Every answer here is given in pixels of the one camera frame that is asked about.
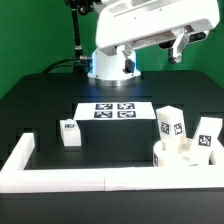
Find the white marker tag sheet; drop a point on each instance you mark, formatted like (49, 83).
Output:
(114, 111)

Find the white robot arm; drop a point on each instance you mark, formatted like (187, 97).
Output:
(108, 65)

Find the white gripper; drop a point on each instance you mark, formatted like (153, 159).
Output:
(131, 21)

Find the white U-shaped fence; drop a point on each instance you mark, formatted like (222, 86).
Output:
(15, 178)

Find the white round stool seat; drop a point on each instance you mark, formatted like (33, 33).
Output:
(188, 154)

